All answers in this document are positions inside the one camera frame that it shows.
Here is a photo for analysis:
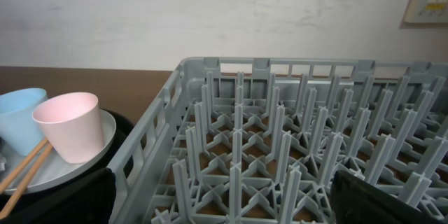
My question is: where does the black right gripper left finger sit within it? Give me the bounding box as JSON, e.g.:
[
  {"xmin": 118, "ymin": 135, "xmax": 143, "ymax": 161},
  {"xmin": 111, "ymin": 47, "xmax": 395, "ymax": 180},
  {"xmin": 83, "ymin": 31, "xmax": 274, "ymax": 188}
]
[{"xmin": 1, "ymin": 168, "xmax": 116, "ymax": 223}]

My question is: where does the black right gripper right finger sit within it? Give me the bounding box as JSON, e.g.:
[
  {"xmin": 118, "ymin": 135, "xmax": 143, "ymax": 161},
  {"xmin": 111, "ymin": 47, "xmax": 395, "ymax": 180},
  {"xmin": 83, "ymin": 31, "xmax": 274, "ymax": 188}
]
[{"xmin": 330, "ymin": 171, "xmax": 434, "ymax": 224}]

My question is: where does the wooden chopstick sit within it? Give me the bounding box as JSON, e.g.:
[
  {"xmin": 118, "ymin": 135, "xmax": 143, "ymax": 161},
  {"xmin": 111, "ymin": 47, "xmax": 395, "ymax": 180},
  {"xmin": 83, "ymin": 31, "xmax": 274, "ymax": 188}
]
[
  {"xmin": 1, "ymin": 138, "xmax": 48, "ymax": 193},
  {"xmin": 1, "ymin": 143, "xmax": 53, "ymax": 219}
]

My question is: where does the pink cup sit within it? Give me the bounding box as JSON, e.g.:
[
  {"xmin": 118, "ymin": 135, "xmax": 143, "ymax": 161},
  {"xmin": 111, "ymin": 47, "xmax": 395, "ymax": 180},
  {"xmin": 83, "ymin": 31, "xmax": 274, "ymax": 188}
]
[{"xmin": 32, "ymin": 92, "xmax": 105, "ymax": 164}]

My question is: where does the light blue cup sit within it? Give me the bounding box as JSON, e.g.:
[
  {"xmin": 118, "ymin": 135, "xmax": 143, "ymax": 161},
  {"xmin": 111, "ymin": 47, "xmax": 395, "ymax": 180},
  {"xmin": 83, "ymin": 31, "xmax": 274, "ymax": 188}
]
[{"xmin": 1, "ymin": 87, "xmax": 48, "ymax": 156}]

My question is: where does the grey dishwasher rack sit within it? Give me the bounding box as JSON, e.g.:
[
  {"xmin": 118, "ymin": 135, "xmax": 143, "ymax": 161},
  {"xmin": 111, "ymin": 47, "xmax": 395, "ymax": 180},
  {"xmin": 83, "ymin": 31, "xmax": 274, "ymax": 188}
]
[{"xmin": 109, "ymin": 57, "xmax": 447, "ymax": 223}]

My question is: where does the round black serving tray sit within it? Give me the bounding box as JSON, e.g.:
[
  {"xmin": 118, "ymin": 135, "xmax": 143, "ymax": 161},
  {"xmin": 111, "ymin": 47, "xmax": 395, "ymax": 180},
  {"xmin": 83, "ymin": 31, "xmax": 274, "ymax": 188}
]
[{"xmin": 13, "ymin": 110, "xmax": 134, "ymax": 209}]

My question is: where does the wall control panel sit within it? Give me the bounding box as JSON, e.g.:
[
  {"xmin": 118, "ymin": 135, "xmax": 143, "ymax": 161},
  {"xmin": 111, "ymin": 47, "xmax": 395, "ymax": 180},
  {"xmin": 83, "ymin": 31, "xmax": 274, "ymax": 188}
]
[{"xmin": 403, "ymin": 0, "xmax": 447, "ymax": 24}]

